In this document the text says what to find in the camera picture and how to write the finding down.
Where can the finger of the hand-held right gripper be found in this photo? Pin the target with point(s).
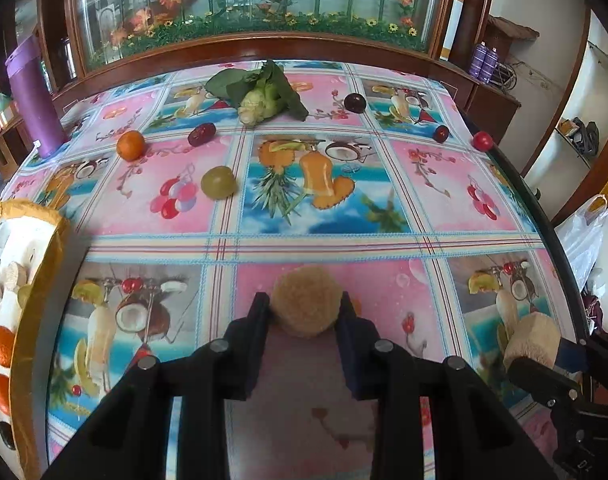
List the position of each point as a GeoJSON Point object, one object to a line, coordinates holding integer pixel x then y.
{"type": "Point", "coordinates": [544, 380]}
{"type": "Point", "coordinates": [573, 357]}

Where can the small dark red fruit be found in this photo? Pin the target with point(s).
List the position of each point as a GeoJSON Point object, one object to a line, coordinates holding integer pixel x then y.
{"type": "Point", "coordinates": [441, 133]}

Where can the orange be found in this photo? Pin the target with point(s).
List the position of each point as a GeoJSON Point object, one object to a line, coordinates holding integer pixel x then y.
{"type": "Point", "coordinates": [130, 145]}
{"type": "Point", "coordinates": [1, 394]}
{"type": "Point", "coordinates": [3, 346]}

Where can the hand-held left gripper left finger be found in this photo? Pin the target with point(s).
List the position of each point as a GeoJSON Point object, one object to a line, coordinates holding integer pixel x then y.
{"type": "Point", "coordinates": [256, 330]}

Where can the purple tall bottle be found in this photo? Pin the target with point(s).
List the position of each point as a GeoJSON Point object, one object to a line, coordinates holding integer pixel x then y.
{"type": "Point", "coordinates": [33, 100]}

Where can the leafy green vegetable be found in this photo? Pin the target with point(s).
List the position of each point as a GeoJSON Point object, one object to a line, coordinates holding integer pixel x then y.
{"type": "Point", "coordinates": [256, 92]}

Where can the dark red plum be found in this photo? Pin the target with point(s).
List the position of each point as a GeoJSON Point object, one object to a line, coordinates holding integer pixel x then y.
{"type": "Point", "coordinates": [202, 134]}

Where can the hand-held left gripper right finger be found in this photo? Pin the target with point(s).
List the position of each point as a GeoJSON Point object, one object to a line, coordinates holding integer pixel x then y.
{"type": "Point", "coordinates": [351, 340]}

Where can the black bag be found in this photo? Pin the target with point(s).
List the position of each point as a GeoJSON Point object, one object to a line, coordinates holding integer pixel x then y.
{"type": "Point", "coordinates": [584, 135]}

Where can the white foam box yellow tape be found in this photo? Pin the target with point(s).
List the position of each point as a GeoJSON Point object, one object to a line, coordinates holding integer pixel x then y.
{"type": "Point", "coordinates": [43, 260]}

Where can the purple spray can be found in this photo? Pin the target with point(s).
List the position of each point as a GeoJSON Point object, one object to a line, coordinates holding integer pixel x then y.
{"type": "Point", "coordinates": [479, 60]}
{"type": "Point", "coordinates": [492, 62]}

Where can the white plastic bag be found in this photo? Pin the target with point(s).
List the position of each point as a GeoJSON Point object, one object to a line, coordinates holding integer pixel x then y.
{"type": "Point", "coordinates": [581, 240]}

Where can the red tomato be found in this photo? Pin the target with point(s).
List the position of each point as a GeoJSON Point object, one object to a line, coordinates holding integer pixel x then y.
{"type": "Point", "coordinates": [482, 140]}

